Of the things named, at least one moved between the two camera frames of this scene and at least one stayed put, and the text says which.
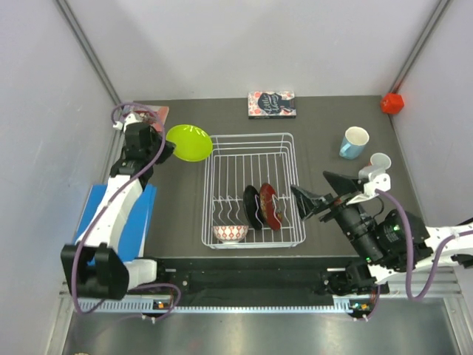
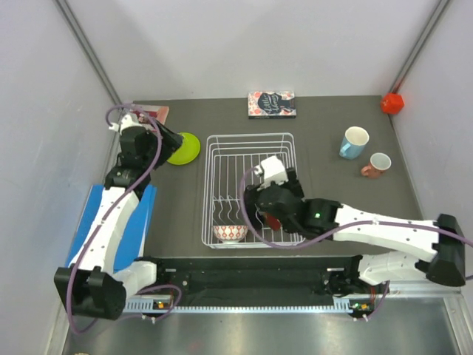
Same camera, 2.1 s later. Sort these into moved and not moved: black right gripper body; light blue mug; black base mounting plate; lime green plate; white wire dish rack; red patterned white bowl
Moved: lime green plate; black right gripper body
Not moved: white wire dish rack; light blue mug; red patterned white bowl; black base mounting plate
